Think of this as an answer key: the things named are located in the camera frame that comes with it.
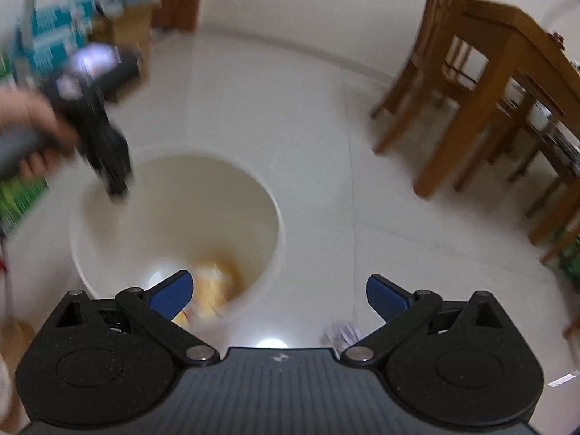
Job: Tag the stack of teal white cartons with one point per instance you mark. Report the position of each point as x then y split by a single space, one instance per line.
54 13

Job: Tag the wooden dining table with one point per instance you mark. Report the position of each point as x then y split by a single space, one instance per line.
507 27

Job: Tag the green plastic item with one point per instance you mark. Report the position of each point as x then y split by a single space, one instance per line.
572 256

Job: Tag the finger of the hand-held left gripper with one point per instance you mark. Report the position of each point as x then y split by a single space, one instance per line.
108 158

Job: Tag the yellow wrapper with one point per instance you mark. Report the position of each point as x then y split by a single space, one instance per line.
213 287

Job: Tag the white paper ball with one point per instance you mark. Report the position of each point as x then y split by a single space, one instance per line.
342 333

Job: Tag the person's left hand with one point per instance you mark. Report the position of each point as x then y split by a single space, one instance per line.
27 111

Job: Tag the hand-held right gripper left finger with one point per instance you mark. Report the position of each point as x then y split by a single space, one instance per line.
174 293

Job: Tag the white paper scrap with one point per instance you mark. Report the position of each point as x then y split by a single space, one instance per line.
564 379

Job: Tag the wooden chair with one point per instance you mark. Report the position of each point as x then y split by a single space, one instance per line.
437 50
539 154

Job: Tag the brown cardboard box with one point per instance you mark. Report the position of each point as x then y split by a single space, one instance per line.
133 31

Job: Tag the white round trash bin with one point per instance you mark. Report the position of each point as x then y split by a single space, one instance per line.
181 208

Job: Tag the green printed package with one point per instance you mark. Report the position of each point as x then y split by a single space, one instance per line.
18 199

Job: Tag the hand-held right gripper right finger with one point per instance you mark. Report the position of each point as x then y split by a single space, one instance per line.
385 294

